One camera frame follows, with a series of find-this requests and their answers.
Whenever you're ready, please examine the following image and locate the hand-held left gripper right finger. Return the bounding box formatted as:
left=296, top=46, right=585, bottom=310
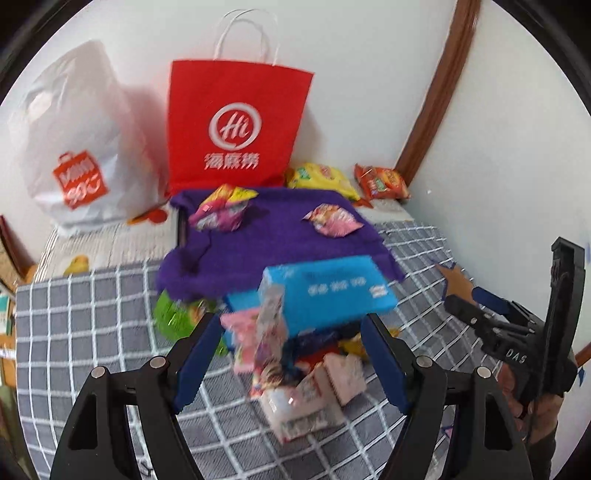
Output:
left=360, top=312, right=552, bottom=480

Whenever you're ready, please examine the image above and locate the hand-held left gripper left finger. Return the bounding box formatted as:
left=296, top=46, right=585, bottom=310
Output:
left=49, top=312, right=225, bottom=480

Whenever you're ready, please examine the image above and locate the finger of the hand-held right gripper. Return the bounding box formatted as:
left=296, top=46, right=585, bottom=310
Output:
left=444, top=294, right=509, bottom=345
left=472, top=285, right=537, bottom=325

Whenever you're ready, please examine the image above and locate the green snack packet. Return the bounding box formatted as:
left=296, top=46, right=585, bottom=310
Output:
left=154, top=293, right=218, bottom=344

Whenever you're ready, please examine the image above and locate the tall colourful snack packet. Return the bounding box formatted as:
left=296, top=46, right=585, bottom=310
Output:
left=252, top=282, right=296, bottom=398

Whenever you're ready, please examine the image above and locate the person's right forearm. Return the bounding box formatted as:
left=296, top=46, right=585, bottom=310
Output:
left=526, top=434, right=561, bottom=480

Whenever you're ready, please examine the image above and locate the person's right hand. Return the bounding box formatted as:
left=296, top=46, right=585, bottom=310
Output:
left=498, top=366, right=565, bottom=440

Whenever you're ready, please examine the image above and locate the small yellow snack packet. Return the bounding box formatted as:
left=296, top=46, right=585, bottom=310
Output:
left=339, top=329, right=402, bottom=361

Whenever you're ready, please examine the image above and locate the dark blue snack packet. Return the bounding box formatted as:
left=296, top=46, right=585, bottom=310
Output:
left=291, top=323, right=365, bottom=365

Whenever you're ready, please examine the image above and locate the blue tissue pack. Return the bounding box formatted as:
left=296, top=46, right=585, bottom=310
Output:
left=224, top=255, right=399, bottom=340

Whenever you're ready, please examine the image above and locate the grey checked blanket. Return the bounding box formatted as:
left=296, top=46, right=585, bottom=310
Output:
left=14, top=220, right=509, bottom=480

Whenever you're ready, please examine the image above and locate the purple towel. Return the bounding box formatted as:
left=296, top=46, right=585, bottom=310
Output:
left=154, top=187, right=407, bottom=301

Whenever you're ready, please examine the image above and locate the pink yellow snack packet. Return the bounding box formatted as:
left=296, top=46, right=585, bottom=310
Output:
left=188, top=184, right=259, bottom=232

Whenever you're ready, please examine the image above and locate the red orange snack packet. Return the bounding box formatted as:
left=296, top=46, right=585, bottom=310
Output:
left=354, top=164, right=411, bottom=201

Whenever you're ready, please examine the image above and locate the brown wooden door trim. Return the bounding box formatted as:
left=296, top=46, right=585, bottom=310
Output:
left=394, top=0, right=483, bottom=185

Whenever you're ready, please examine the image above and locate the white plastic shopping bag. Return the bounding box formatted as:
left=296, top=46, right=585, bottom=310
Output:
left=8, top=39, right=171, bottom=238

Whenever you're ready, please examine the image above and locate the red paper bag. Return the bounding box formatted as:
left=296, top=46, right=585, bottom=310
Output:
left=165, top=10, right=315, bottom=197

